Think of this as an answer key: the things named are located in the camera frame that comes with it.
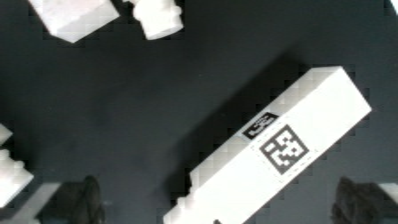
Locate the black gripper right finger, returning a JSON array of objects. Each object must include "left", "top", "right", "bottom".
[{"left": 331, "top": 177, "right": 398, "bottom": 224}]

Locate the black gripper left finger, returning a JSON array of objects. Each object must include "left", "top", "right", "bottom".
[{"left": 37, "top": 176, "right": 107, "bottom": 224}]

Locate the white desk tabletop panel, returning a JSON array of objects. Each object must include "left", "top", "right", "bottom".
[{"left": 164, "top": 66, "right": 371, "bottom": 224}]

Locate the white desk leg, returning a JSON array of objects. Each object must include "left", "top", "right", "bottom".
[
  {"left": 28, "top": 0, "right": 119, "bottom": 43},
  {"left": 123, "top": 0, "right": 183, "bottom": 40}
]

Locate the white left barrier rail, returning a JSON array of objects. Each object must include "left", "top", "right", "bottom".
[{"left": 0, "top": 124, "right": 34, "bottom": 208}]

